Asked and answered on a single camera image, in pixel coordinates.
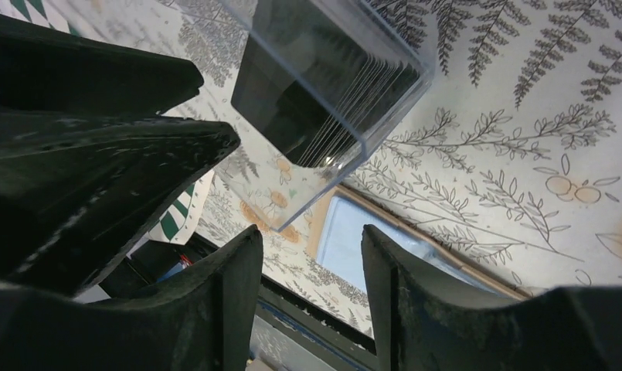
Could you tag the clear acrylic card box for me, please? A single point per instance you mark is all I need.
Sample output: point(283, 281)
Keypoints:
point(281, 191)

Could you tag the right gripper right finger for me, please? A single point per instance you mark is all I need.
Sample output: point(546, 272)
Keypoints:
point(425, 319)

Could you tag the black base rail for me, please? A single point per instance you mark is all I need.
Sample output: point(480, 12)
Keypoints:
point(289, 332)

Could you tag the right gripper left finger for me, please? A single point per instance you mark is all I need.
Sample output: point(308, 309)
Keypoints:
point(198, 319)

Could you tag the green white chessboard mat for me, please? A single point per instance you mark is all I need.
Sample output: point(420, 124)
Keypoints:
point(178, 223)

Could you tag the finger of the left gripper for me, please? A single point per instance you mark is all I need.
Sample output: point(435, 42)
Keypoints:
point(76, 192)
point(43, 69)

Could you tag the black credit card stack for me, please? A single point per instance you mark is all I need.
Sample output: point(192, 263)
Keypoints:
point(321, 80)

